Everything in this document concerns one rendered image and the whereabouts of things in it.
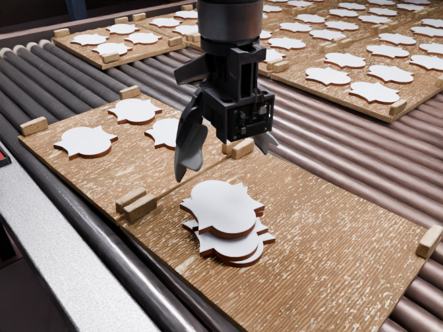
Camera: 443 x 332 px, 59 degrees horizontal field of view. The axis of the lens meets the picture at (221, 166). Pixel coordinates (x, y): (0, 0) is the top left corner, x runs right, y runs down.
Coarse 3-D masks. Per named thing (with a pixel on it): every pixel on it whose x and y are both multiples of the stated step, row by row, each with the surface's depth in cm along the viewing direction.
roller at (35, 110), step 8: (0, 72) 128; (0, 80) 122; (8, 80) 122; (0, 88) 122; (8, 88) 118; (16, 88) 117; (16, 96) 113; (24, 96) 112; (16, 104) 114; (24, 104) 109; (32, 104) 108; (32, 112) 105; (40, 112) 104; (48, 120) 100; (56, 120) 101
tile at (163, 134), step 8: (160, 120) 94; (168, 120) 94; (176, 120) 94; (160, 128) 91; (168, 128) 91; (176, 128) 91; (152, 136) 88; (160, 136) 88; (168, 136) 88; (160, 144) 85; (168, 144) 85
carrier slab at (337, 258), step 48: (288, 192) 73; (336, 192) 73; (144, 240) 63; (192, 240) 63; (288, 240) 63; (336, 240) 63; (384, 240) 63; (192, 288) 56; (240, 288) 55; (288, 288) 55; (336, 288) 55; (384, 288) 55
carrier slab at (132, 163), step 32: (64, 128) 93; (128, 128) 93; (64, 160) 82; (96, 160) 82; (128, 160) 82; (160, 160) 82; (224, 160) 83; (96, 192) 73; (128, 192) 73; (160, 192) 73
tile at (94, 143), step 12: (72, 132) 89; (84, 132) 89; (96, 132) 89; (60, 144) 85; (72, 144) 85; (84, 144) 85; (96, 144) 85; (108, 144) 85; (72, 156) 82; (84, 156) 82; (96, 156) 82
